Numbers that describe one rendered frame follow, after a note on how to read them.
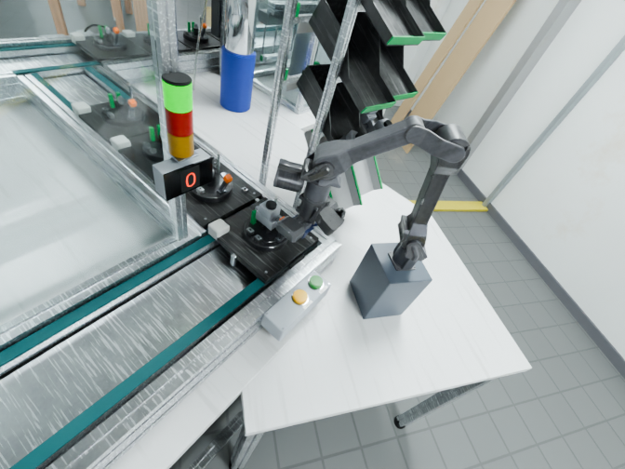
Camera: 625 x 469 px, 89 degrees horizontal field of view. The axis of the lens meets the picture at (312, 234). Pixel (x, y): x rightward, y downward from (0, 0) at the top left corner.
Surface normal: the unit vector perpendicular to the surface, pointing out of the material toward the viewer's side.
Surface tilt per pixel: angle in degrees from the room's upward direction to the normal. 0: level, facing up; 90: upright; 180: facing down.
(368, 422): 0
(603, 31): 90
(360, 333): 0
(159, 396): 0
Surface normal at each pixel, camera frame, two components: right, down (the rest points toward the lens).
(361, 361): 0.24, -0.66
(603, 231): -0.94, 0.02
